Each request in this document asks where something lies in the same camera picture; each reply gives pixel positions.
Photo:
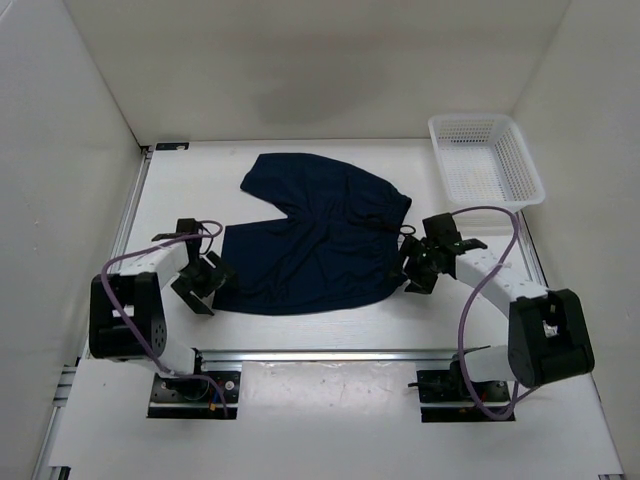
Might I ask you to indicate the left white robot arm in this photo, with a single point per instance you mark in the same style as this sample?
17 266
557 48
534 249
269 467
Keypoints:
127 317

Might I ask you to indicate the aluminium front rail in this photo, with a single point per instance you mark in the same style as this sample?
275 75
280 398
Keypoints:
327 355

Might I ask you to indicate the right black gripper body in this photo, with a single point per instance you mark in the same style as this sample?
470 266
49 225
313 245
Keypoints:
420 267

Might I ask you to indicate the white plastic mesh basket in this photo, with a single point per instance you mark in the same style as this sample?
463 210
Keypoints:
484 160

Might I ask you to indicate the navy blue shorts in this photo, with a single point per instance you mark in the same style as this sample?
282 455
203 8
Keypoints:
334 248

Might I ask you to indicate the black label strip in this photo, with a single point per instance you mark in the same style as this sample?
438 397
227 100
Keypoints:
172 146

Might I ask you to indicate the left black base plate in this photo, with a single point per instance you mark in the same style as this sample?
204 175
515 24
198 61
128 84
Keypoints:
172 398

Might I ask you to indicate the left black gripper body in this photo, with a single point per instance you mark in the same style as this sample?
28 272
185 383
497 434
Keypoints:
197 277

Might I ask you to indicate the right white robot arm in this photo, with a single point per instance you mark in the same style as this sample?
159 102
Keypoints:
548 339

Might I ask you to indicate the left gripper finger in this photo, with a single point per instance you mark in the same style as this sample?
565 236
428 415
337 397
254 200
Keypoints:
191 299
222 274

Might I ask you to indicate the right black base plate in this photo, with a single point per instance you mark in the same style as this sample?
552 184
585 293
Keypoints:
445 399

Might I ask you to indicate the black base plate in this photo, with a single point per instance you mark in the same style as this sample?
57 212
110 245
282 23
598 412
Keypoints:
172 398
445 399

